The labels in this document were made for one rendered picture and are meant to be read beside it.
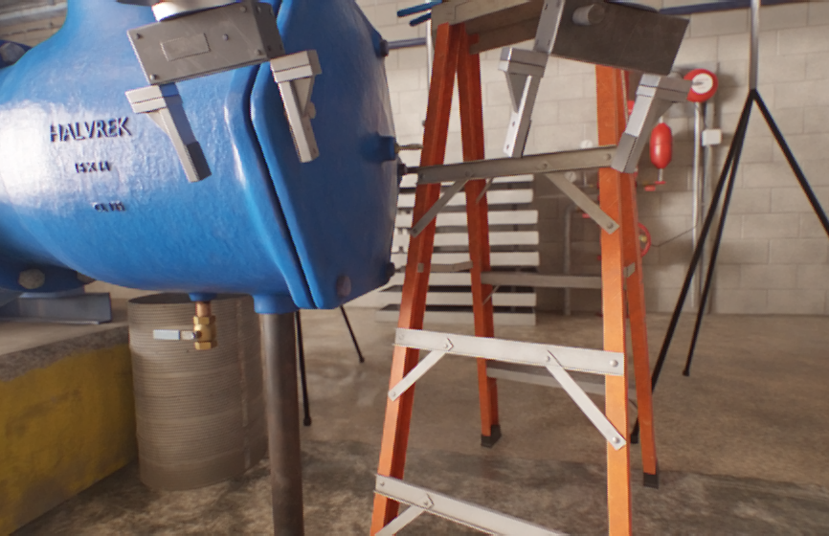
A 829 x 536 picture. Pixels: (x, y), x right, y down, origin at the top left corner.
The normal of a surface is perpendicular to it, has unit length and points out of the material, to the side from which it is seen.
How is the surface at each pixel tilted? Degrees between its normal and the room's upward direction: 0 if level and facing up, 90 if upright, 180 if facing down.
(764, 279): 90
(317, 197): 96
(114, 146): 95
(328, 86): 87
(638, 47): 114
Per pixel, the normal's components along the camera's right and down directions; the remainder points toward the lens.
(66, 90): -0.22, -0.15
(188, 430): 0.26, 0.07
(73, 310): -0.22, 0.07
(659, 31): 0.11, 0.47
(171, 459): 0.00, 0.07
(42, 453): 0.97, 0.00
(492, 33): -0.51, 0.11
